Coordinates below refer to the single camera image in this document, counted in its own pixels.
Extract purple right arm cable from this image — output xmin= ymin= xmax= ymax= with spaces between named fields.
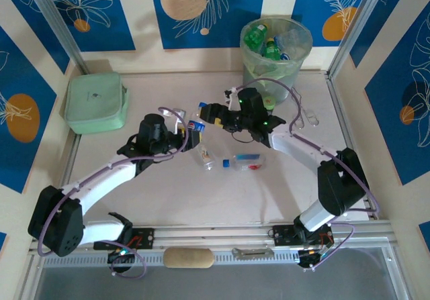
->
xmin=231 ymin=77 xmax=380 ymax=274

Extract clear bottle orange white label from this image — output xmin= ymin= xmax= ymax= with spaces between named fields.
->
xmin=195 ymin=144 xmax=218 ymax=172

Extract grey slotted cable duct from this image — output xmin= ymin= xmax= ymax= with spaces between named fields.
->
xmin=42 ymin=248 xmax=390 ymax=268

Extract green plastic bin liner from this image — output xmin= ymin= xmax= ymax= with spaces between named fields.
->
xmin=240 ymin=15 xmax=314 ymax=86

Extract black left base mounting plate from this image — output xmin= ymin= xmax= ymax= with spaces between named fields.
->
xmin=93 ymin=228 xmax=156 ymax=251

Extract clear bottle red blue label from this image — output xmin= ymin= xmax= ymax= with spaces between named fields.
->
xmin=222 ymin=154 xmax=267 ymax=172

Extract black right base mounting plate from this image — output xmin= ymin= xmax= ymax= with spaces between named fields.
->
xmin=272 ymin=225 xmax=335 ymax=247

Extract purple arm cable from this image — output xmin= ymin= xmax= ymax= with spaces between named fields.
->
xmin=37 ymin=107 xmax=189 ymax=279
xmin=231 ymin=77 xmax=380 ymax=274

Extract mint green zipper pouch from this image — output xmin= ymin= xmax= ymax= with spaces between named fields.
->
xmin=63 ymin=71 xmax=130 ymax=136

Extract clear Pepsi label bottle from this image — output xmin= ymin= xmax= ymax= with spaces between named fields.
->
xmin=187 ymin=101 xmax=208 ymax=155

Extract silver metal bracket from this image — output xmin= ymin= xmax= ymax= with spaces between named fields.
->
xmin=231 ymin=247 xmax=273 ymax=259

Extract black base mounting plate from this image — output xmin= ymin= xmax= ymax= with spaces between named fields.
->
xmin=93 ymin=228 xmax=156 ymax=251
xmin=272 ymin=225 xmax=335 ymax=247

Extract green plastic soda bottle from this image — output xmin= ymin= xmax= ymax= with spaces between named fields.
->
xmin=243 ymin=24 xmax=269 ymax=51
xmin=263 ymin=38 xmax=283 ymax=61

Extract metal wire tongs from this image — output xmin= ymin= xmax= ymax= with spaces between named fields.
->
xmin=292 ymin=88 xmax=320 ymax=126

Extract aluminium frame rail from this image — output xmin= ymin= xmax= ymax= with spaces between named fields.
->
xmin=28 ymin=225 xmax=399 ymax=257

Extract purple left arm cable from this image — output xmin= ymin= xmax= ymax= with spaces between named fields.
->
xmin=37 ymin=107 xmax=189 ymax=279

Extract beige oblong cushion pad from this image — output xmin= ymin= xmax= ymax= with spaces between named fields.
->
xmin=163 ymin=248 xmax=215 ymax=270

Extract aluminium frame post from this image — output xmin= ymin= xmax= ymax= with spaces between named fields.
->
xmin=25 ymin=0 xmax=90 ymax=76
xmin=327 ymin=0 xmax=387 ymax=79

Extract grey mesh waste bin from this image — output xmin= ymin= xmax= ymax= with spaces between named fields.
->
xmin=240 ymin=15 xmax=314 ymax=105

